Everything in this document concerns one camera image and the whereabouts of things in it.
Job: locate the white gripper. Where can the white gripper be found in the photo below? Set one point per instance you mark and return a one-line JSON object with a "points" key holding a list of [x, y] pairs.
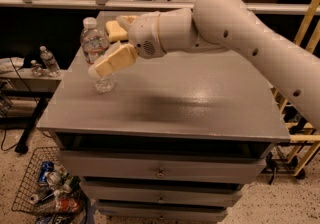
{"points": [[144, 34]]}

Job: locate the clear plastic water bottle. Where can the clear plastic water bottle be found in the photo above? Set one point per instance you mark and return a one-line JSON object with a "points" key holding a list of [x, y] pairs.
{"points": [[94, 44]]}

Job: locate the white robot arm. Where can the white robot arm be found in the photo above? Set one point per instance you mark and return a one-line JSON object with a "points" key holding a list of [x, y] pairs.
{"points": [[214, 24]]}

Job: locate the tall background water bottle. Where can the tall background water bottle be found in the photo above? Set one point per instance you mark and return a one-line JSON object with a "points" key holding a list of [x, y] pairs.
{"points": [[49, 61]]}

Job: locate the small background water bottle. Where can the small background water bottle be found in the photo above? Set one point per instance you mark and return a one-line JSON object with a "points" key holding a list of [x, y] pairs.
{"points": [[36, 69]]}

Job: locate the red labelled bottle in basket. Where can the red labelled bottle in basket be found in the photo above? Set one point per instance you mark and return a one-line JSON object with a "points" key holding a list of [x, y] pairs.
{"points": [[60, 205]]}

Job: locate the yellow sponge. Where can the yellow sponge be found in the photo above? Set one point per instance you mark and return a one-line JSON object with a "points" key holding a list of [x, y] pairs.
{"points": [[115, 31]]}

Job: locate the grey side desk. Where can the grey side desk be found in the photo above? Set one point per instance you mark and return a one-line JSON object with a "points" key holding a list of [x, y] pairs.
{"points": [[23, 84]]}

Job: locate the grey drawer cabinet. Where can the grey drawer cabinet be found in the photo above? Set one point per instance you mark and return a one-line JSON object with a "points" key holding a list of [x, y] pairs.
{"points": [[176, 139]]}

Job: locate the blue soda can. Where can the blue soda can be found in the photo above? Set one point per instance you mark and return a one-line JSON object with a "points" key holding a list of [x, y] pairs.
{"points": [[46, 167]]}

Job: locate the wire basket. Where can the wire basket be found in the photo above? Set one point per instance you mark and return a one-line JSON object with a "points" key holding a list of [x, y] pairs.
{"points": [[60, 183]]}

